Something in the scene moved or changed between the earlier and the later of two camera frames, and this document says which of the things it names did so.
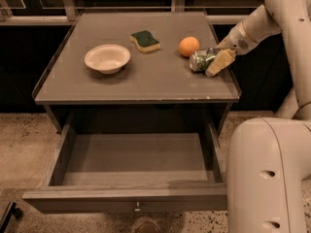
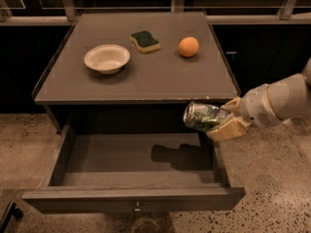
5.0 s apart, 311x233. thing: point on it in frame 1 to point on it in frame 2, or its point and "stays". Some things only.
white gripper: [237, 40] to [256, 106]
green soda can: [200, 59] to [203, 116]
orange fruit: [188, 46] stays
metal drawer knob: [137, 210] stays
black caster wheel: [17, 213] stays
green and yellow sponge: [145, 42] stays
